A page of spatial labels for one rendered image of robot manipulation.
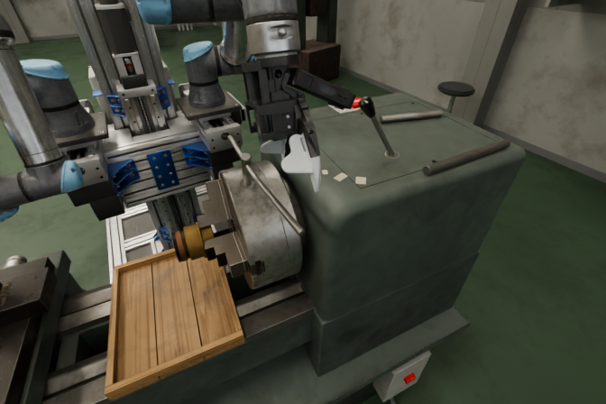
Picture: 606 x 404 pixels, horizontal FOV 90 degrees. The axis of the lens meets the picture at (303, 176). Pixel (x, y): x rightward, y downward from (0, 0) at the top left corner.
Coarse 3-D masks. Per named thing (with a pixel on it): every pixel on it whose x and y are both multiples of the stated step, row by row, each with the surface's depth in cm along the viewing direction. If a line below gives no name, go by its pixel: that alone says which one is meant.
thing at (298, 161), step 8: (296, 136) 46; (296, 144) 46; (304, 144) 46; (296, 152) 45; (304, 152) 46; (288, 160) 45; (296, 160) 45; (304, 160) 45; (312, 160) 45; (288, 168) 44; (296, 168) 45; (304, 168) 45; (312, 168) 45; (320, 168) 46; (312, 176) 46; (320, 176) 46; (312, 184) 47
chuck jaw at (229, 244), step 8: (208, 240) 72; (216, 240) 72; (224, 240) 72; (232, 240) 72; (208, 248) 70; (216, 248) 70; (224, 248) 70; (232, 248) 70; (240, 248) 70; (208, 256) 71; (216, 256) 68; (224, 256) 69; (232, 256) 68; (240, 256) 68; (224, 264) 70; (232, 264) 66; (240, 264) 66; (248, 264) 68; (256, 264) 66; (232, 272) 66; (240, 272) 68; (256, 272) 68
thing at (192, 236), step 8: (176, 232) 73; (184, 232) 72; (192, 232) 72; (200, 232) 73; (208, 232) 74; (176, 240) 71; (184, 240) 71; (192, 240) 71; (200, 240) 71; (176, 248) 70; (184, 248) 71; (192, 248) 71; (200, 248) 72; (184, 256) 71; (192, 256) 72; (200, 256) 73
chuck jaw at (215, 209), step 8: (208, 184) 74; (216, 184) 75; (208, 192) 74; (216, 192) 75; (224, 192) 76; (208, 200) 74; (216, 200) 75; (224, 200) 76; (208, 208) 74; (216, 208) 75; (224, 208) 76; (200, 216) 74; (208, 216) 74; (216, 216) 75; (224, 216) 76; (200, 224) 74; (208, 224) 74
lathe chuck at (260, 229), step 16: (224, 176) 71; (240, 176) 70; (240, 192) 67; (256, 192) 67; (240, 208) 65; (256, 208) 66; (272, 208) 66; (240, 224) 64; (256, 224) 65; (272, 224) 66; (240, 240) 70; (256, 240) 64; (272, 240) 66; (256, 256) 65; (272, 256) 67; (288, 256) 68; (272, 272) 69; (288, 272) 73; (256, 288) 73
